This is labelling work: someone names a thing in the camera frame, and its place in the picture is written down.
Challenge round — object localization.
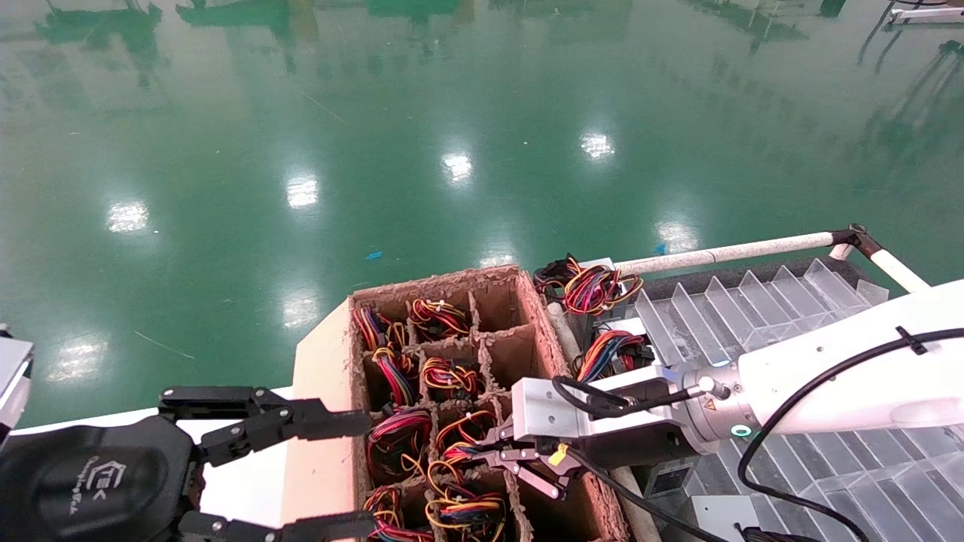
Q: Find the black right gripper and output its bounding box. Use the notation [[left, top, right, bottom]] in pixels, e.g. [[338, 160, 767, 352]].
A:
[[471, 416, 712, 501]]

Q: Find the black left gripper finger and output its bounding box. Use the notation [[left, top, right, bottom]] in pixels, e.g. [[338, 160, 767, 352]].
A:
[[177, 510, 377, 542]]

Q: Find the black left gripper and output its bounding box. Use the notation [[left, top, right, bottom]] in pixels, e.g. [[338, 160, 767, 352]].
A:
[[0, 385, 374, 542]]

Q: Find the power supply with coloured wires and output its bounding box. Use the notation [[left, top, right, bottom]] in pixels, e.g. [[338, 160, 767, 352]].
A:
[[572, 316, 657, 383], [424, 461, 509, 542], [365, 406, 434, 486], [361, 484, 434, 542], [407, 298, 471, 341], [419, 356, 487, 403], [561, 265, 645, 347], [371, 346, 421, 407], [352, 305, 411, 353], [644, 452, 701, 499], [435, 410, 505, 471]]

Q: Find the brown cardboard divider box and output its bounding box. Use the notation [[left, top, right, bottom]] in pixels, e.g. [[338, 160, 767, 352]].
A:
[[279, 263, 630, 542]]

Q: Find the silver metal box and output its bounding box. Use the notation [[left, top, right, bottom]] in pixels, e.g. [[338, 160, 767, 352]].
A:
[[691, 495, 755, 542]]

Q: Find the clear acrylic divider tray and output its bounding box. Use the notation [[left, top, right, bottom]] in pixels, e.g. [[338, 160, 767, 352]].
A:
[[631, 258, 964, 542]]

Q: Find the black pipe joint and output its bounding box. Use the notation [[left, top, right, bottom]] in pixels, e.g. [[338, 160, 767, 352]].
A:
[[828, 224, 883, 260]]

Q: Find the thin black camera cable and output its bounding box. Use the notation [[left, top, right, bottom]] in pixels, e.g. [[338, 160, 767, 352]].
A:
[[552, 375, 712, 419]]

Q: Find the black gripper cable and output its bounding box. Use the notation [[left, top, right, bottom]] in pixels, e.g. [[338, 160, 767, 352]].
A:
[[563, 448, 716, 542]]

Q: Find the power supply with black wires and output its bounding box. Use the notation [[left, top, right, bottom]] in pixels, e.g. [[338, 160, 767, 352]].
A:
[[533, 254, 615, 302]]

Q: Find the black cable bundle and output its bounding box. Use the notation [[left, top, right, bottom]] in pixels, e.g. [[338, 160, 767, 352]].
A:
[[740, 526, 810, 542]]

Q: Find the long white frame pipe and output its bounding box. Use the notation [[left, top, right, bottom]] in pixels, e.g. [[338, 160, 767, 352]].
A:
[[614, 232, 838, 276]]

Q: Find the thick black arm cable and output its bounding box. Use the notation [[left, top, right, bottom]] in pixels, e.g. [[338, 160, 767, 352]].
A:
[[737, 326, 964, 541]]

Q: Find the white slanted frame pipe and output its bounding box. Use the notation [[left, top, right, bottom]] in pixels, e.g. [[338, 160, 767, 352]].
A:
[[870, 248, 932, 294]]

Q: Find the white background frame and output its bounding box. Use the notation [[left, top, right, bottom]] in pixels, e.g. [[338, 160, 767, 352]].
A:
[[889, 6, 964, 25]]

